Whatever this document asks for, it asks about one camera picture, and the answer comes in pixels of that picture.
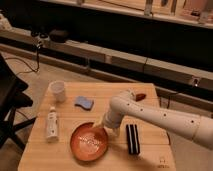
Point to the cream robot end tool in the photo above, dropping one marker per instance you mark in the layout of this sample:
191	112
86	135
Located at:
115	131

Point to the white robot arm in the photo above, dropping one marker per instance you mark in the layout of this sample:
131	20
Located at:
193	127

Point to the black white striped block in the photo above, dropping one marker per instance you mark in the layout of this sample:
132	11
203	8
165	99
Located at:
132	139

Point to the white tube bottle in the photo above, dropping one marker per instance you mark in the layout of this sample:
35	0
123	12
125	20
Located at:
52	125

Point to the white paper cup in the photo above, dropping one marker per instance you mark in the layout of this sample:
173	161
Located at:
57	88

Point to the black office chair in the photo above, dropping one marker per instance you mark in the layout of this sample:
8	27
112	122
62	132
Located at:
12	98

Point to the black box on ledge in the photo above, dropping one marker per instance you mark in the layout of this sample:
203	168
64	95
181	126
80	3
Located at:
59	36

